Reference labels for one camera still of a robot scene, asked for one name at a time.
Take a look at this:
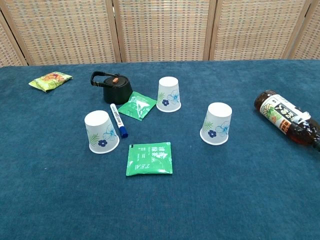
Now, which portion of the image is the white floral paper cup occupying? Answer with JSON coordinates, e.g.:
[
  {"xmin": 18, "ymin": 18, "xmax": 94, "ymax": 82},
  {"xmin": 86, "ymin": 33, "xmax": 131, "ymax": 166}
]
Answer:
[
  {"xmin": 156, "ymin": 76, "xmax": 182, "ymax": 113},
  {"xmin": 84, "ymin": 110, "xmax": 121, "ymax": 155},
  {"xmin": 199, "ymin": 102, "xmax": 233, "ymax": 146}
]

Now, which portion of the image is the green tea sachet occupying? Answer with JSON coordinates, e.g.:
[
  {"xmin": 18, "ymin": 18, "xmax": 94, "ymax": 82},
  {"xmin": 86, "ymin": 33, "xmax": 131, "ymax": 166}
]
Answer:
[
  {"xmin": 117, "ymin": 91, "xmax": 158, "ymax": 122},
  {"xmin": 125, "ymin": 141, "xmax": 174, "ymax": 177}
]

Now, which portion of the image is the white blue marker pen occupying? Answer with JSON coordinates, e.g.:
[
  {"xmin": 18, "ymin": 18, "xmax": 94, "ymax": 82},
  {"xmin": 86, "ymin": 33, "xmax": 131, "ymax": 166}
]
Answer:
[{"xmin": 109, "ymin": 103, "xmax": 130, "ymax": 139}]

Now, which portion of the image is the woven bamboo folding screen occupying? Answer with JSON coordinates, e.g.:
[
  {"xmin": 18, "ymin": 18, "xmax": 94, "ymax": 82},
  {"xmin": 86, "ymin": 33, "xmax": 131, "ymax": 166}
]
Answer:
[{"xmin": 0, "ymin": 0, "xmax": 320, "ymax": 67}]

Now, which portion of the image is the blue table cloth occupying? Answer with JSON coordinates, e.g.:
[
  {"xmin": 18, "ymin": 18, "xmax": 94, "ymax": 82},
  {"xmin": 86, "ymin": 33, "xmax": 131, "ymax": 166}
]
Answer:
[{"xmin": 0, "ymin": 59, "xmax": 320, "ymax": 240}]

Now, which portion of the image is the yellow green snack bag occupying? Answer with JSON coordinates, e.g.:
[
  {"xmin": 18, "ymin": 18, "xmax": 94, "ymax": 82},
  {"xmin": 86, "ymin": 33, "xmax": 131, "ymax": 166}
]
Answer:
[{"xmin": 28, "ymin": 71, "xmax": 74, "ymax": 94}]

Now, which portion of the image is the brown tea plastic bottle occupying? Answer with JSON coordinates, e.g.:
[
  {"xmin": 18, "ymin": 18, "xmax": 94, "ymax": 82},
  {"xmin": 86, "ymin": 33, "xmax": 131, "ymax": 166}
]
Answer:
[{"xmin": 253, "ymin": 89, "xmax": 320, "ymax": 153}]

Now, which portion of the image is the black bottle lid with handle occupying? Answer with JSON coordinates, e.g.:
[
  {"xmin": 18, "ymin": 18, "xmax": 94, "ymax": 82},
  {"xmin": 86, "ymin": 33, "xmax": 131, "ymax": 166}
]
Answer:
[{"xmin": 90, "ymin": 70, "xmax": 134, "ymax": 106}]

